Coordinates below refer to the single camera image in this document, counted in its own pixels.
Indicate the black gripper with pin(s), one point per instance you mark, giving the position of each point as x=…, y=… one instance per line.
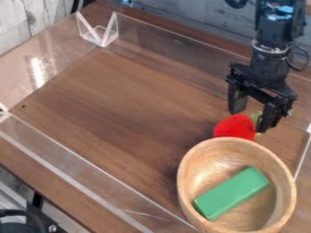
x=260, y=79

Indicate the red plush tomato toy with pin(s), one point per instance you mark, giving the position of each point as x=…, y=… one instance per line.
x=238, y=125

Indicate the wooden bowl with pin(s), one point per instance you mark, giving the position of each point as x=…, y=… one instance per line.
x=213, y=161

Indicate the green rectangular block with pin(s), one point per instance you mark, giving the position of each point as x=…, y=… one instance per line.
x=230, y=194

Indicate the black clamp with screw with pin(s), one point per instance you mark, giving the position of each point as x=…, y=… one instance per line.
x=43, y=223

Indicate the clear acrylic back wall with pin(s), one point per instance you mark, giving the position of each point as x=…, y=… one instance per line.
x=175, y=54

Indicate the clear acrylic wall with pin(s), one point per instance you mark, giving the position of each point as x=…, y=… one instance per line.
x=93, y=197
x=175, y=54

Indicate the clear acrylic corner bracket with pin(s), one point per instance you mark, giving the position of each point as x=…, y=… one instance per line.
x=99, y=35

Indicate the clear acrylic front wall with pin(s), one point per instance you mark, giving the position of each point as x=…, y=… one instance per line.
x=93, y=197

